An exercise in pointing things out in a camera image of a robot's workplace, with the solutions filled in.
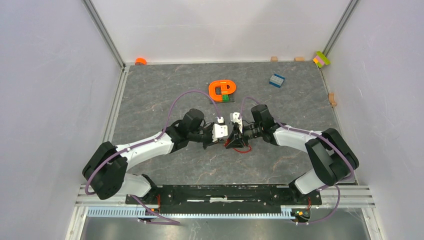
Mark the light blue toothed strip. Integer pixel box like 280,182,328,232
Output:
86,207,292,220

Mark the orange round cap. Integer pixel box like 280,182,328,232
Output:
134,57,147,66

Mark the red key with cord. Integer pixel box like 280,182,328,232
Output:
223,142,252,154

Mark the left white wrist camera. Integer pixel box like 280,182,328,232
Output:
212,116,229,142

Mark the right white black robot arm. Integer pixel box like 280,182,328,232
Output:
225,104,359,204

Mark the blue toy brick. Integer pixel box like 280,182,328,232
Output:
268,74,285,88

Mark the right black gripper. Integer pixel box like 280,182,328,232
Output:
226,122,263,148

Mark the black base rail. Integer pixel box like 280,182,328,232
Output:
125,174,322,215

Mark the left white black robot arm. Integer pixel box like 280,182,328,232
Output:
82,108,228,204

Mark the curved wooden block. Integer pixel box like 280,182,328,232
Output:
328,92,338,108

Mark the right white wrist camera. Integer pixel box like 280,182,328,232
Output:
230,112,243,134

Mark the multicolour toy brick stack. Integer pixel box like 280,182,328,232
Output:
312,51,331,69

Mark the dark flat base plate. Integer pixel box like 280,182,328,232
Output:
214,98,235,104

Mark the green toy brick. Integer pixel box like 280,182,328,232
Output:
222,94,230,102

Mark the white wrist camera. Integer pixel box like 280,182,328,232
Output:
212,116,229,142
230,112,243,134

